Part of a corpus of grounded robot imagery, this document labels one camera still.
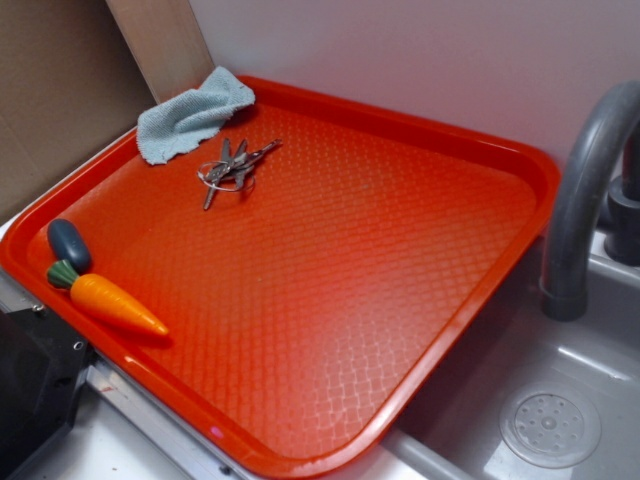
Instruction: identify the dark grey faucet knob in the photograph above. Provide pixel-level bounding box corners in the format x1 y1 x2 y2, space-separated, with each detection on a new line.
604 127 639 267

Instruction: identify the grey plastic sink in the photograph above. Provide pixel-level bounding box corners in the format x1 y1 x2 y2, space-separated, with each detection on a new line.
383 230 640 480

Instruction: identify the orange toy carrot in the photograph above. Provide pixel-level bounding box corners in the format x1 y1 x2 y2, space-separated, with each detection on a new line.
46 260 169 338

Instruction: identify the silver key bunch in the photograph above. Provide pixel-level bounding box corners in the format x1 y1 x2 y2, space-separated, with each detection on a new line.
197 138 282 211

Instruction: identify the brown cardboard panel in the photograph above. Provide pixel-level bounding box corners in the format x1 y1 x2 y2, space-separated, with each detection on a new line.
1 1 154 221

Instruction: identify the wooden board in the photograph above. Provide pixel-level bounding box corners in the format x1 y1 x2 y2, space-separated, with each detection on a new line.
106 0 215 103

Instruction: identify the light blue cloth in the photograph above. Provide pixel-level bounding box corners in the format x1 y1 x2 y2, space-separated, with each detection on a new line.
137 67 256 166

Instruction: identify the red plastic tray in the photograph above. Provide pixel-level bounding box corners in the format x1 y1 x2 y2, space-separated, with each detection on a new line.
1 78 559 479

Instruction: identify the dark blue oval object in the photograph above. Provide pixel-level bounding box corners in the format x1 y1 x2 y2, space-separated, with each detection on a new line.
47 219 92 274

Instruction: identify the sink drain strainer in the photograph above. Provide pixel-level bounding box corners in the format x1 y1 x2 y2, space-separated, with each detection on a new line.
499 382 602 469

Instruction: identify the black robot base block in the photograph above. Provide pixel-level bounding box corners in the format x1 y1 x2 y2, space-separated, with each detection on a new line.
1 305 92 479

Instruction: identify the grey curved faucet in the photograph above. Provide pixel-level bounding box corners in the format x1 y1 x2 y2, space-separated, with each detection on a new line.
540 80 639 321

